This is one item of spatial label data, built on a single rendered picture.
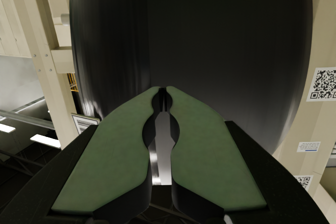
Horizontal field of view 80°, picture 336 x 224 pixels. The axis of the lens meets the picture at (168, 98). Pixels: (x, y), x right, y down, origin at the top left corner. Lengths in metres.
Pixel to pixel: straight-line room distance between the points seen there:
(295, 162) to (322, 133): 0.10
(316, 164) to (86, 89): 0.57
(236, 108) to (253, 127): 0.03
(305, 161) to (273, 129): 0.36
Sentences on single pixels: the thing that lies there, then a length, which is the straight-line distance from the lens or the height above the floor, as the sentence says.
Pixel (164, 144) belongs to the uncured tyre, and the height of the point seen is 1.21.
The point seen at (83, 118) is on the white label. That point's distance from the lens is 0.26.
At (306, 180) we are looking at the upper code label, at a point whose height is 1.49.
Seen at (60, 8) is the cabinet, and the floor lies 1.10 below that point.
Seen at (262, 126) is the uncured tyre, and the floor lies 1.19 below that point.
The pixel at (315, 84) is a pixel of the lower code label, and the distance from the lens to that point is 0.51.
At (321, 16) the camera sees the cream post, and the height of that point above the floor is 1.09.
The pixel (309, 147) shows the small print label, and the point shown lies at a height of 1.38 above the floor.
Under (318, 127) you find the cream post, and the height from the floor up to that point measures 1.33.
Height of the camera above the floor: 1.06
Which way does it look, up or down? 25 degrees up
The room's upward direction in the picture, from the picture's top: 178 degrees clockwise
